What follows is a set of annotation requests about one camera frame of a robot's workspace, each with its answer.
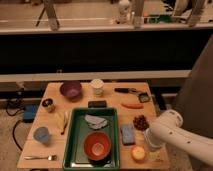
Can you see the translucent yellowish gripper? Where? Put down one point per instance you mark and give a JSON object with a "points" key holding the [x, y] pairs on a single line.
{"points": [[155, 157]]}

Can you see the yellow red apple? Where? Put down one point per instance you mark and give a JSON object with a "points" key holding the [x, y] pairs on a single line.
{"points": [[138, 153]]}

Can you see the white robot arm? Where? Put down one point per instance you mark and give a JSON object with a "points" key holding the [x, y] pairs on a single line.
{"points": [[167, 129]]}

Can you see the orange bowl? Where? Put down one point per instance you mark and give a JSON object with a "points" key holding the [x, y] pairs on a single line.
{"points": [[97, 146]]}

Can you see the purple bowl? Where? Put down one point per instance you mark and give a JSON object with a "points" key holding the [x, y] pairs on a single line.
{"points": [[71, 89]]}

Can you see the dark grape bunch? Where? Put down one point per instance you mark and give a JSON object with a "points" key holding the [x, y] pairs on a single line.
{"points": [[140, 123]]}

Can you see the blue sponge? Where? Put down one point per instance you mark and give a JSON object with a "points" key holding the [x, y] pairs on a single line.
{"points": [[127, 132]]}

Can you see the orange carrot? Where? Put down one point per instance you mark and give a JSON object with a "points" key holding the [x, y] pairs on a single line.
{"points": [[132, 106]]}

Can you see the small black square dish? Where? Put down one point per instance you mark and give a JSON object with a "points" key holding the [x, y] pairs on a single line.
{"points": [[144, 97]]}

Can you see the green plastic tray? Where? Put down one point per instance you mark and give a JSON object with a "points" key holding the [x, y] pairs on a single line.
{"points": [[74, 157]]}

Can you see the grey crumpled cloth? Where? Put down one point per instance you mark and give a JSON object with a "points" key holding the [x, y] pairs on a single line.
{"points": [[95, 122]]}

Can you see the black rectangular block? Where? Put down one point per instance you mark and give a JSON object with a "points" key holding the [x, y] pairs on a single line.
{"points": [[97, 104]]}

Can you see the white paper cup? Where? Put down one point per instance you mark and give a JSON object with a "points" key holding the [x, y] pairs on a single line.
{"points": [[97, 87]]}

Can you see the yellow banana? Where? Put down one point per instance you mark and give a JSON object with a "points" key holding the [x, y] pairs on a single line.
{"points": [[62, 121]]}

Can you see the silver fork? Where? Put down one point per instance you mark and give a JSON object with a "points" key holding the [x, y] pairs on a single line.
{"points": [[50, 157]]}

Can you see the blue plastic cup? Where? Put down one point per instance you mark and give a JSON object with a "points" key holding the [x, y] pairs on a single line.
{"points": [[42, 135]]}

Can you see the small dark tin can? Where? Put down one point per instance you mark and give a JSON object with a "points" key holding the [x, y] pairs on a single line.
{"points": [[48, 105]]}

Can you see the blue power box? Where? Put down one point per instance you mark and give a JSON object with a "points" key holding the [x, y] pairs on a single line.
{"points": [[29, 113]]}

